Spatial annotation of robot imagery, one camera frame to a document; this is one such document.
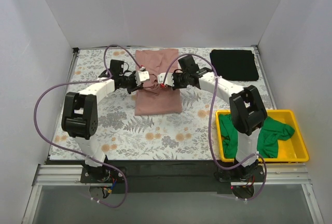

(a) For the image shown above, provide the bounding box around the folded black t shirt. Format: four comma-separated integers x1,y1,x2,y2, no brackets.
210,49,259,81

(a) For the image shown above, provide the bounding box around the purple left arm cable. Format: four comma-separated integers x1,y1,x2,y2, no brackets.
34,45,146,208

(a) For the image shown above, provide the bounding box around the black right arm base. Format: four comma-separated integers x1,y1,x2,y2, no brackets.
214,165,265,183

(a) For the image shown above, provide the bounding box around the yellow plastic bin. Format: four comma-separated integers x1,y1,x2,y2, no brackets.
215,109,309,163

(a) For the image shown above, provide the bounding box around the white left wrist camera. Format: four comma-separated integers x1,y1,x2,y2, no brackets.
135,66,150,84

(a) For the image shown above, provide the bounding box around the pink t shirt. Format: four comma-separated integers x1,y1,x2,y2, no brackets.
134,48,182,116

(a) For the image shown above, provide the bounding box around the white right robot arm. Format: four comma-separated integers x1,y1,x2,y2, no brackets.
162,53,267,171

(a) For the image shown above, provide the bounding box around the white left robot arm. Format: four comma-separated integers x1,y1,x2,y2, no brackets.
61,60,149,181

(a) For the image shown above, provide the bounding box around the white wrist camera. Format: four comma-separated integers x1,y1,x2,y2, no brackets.
135,66,150,84
157,73,174,88

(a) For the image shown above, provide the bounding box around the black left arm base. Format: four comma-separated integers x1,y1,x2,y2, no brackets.
80,166,124,183

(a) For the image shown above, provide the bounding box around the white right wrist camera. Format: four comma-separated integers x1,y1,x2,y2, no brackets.
157,73,174,88

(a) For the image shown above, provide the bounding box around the green t shirt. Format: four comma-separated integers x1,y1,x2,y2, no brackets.
218,114,295,159

